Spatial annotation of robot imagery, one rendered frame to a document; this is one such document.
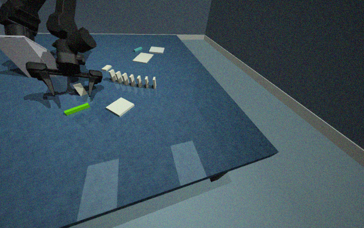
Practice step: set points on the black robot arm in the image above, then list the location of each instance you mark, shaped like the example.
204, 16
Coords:
61, 24

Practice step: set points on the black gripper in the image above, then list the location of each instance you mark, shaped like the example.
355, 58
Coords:
42, 72

